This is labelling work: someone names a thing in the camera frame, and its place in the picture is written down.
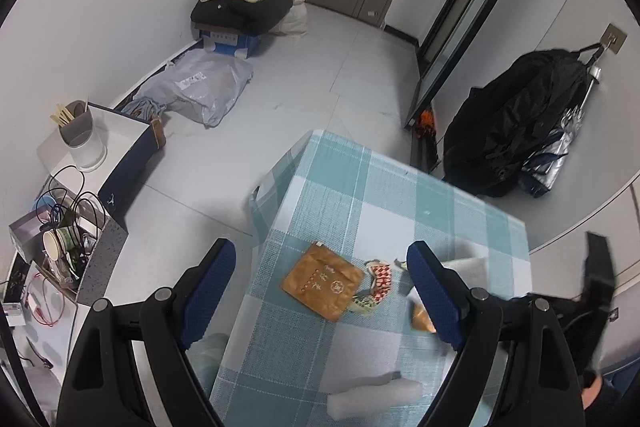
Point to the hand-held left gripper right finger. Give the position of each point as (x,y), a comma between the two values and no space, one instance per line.
(435,302)

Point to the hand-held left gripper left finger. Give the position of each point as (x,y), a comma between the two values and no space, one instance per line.
(210,287)

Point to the small brown wrapper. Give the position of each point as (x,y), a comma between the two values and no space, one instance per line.
(421,319)

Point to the white foam piece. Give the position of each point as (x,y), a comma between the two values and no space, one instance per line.
(370,399)
(467,267)

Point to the red white patterned wrapper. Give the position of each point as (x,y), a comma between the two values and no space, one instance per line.
(377,284)

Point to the large brown paper packet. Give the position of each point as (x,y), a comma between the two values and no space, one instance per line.
(322,282)

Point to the grey speckled box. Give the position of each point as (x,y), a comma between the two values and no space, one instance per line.
(102,257)

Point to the green checked tablecloth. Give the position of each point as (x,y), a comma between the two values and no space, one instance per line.
(350,207)

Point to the silver folding umbrella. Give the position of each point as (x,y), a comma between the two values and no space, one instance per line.
(555,157)

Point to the white top side table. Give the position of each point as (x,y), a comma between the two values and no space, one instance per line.
(130,157)

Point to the white paper cup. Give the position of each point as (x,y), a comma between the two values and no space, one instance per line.
(56,246)

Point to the brown wooden block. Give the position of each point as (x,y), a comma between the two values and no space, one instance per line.
(158,134)

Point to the black orange object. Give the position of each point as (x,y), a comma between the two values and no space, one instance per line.
(426,127)

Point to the black hanging jacket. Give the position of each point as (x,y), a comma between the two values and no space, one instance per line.
(510,122)

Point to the grey white cup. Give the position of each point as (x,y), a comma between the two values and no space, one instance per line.
(85,142)

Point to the grey plastic mailing bag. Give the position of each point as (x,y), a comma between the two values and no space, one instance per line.
(200,82)

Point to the disposable wooden chopsticks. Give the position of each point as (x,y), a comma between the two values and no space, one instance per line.
(62,114)

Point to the blue cardboard box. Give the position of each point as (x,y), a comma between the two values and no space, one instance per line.
(235,42)

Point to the white tote bag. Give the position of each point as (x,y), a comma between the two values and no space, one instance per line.
(295,17)

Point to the metal wall hook plate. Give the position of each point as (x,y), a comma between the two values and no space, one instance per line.
(614,38)

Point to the black sliding door frame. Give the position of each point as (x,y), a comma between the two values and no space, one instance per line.
(465,7)

